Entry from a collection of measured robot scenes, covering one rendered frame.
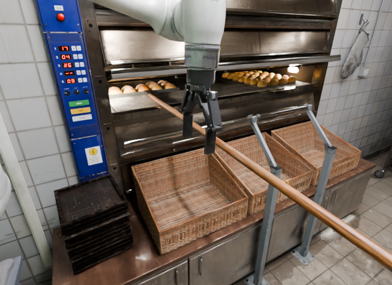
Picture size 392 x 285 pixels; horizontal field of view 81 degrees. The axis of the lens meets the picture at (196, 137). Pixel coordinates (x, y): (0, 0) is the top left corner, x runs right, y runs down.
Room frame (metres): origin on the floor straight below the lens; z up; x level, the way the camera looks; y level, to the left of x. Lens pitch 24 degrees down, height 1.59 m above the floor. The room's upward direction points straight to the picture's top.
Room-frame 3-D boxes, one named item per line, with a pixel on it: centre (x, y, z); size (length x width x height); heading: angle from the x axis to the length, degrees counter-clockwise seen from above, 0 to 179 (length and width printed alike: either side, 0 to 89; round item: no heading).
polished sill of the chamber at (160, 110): (1.68, -0.31, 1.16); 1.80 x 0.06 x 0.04; 119
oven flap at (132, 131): (1.66, -0.32, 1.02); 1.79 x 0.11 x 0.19; 119
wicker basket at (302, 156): (1.72, -0.99, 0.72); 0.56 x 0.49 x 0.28; 119
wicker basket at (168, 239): (1.15, 0.05, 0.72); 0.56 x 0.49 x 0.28; 119
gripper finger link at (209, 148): (0.55, -0.04, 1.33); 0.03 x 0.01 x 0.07; 118
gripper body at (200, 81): (0.62, -0.01, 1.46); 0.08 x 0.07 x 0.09; 28
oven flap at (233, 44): (1.66, -0.32, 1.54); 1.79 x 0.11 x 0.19; 119
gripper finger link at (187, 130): (0.67, 0.03, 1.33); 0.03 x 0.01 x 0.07; 118
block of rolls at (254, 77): (2.32, -0.61, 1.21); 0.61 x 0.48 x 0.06; 29
